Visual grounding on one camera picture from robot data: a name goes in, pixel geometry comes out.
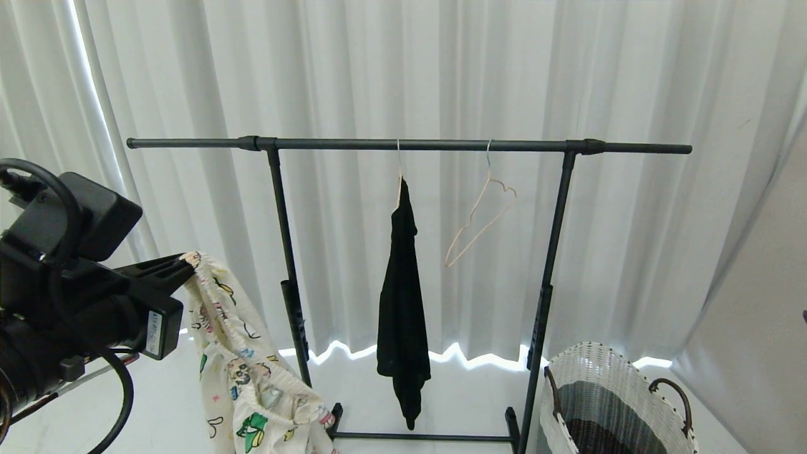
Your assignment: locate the black clothes rack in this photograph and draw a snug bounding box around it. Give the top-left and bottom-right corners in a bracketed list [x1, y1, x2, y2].
[126, 136, 693, 454]

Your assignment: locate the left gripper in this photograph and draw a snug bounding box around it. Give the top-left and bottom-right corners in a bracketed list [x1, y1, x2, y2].
[32, 293, 185, 380]

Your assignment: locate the white curtain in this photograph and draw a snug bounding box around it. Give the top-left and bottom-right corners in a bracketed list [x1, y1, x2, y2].
[0, 0, 807, 374]

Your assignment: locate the cream printed garment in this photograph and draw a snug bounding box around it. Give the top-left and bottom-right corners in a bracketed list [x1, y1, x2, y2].
[180, 251, 339, 454]

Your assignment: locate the black garment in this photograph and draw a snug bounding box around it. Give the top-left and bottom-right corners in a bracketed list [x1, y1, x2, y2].
[376, 178, 433, 431]

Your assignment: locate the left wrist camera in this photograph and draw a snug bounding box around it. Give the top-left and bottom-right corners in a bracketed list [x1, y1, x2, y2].
[0, 172, 144, 303]

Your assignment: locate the pink clothes hanger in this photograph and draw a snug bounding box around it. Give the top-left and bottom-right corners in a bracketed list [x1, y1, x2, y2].
[444, 139, 518, 269]
[393, 139, 405, 212]

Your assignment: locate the white laundry basket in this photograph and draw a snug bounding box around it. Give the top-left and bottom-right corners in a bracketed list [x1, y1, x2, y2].
[539, 342, 700, 454]

